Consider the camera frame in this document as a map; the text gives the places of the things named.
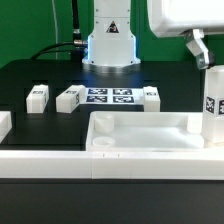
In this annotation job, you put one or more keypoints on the white desk tabletop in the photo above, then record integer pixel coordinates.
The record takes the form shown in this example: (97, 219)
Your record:
(118, 131)

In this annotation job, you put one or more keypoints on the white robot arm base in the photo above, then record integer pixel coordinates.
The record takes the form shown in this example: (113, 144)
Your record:
(111, 44)

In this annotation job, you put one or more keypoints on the white front fence bar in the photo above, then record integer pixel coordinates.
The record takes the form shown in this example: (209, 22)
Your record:
(194, 165)

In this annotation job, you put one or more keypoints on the white left fence block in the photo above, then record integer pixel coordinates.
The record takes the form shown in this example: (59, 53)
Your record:
(5, 124)

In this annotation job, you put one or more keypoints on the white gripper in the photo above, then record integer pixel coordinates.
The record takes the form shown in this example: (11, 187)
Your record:
(171, 18)

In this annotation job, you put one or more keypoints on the fiducial marker sheet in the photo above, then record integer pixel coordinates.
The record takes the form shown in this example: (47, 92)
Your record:
(117, 96)

